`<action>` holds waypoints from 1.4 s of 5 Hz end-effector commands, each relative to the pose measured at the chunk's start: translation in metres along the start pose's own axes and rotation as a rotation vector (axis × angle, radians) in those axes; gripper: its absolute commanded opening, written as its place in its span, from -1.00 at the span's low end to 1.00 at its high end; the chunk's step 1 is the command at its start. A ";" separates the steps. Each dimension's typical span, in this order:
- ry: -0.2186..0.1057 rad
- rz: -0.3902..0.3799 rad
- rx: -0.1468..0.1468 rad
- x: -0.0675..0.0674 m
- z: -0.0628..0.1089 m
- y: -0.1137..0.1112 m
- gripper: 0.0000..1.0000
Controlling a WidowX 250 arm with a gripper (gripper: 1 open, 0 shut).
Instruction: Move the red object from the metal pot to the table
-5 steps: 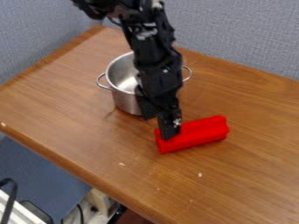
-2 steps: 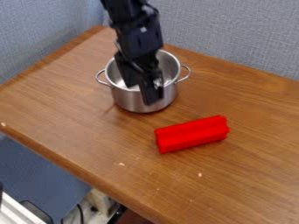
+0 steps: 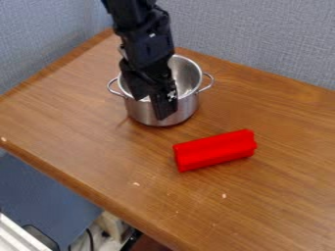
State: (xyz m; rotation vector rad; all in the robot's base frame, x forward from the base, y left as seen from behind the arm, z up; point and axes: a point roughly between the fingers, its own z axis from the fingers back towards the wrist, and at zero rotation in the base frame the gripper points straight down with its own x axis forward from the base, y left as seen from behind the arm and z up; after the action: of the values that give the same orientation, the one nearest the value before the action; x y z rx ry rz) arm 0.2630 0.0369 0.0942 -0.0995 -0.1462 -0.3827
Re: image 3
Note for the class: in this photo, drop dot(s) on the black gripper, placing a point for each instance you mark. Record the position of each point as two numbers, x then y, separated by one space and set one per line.
141 24

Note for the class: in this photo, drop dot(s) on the stainless steel pot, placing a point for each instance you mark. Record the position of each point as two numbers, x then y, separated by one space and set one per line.
190 82

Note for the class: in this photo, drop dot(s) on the white ribbed appliance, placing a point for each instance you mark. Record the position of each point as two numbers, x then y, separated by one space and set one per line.
22 239

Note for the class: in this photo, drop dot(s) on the white clutter under table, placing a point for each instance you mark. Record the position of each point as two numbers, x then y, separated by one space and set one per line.
108 234

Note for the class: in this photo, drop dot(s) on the red plastic block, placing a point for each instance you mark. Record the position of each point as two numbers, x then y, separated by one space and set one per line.
213 150

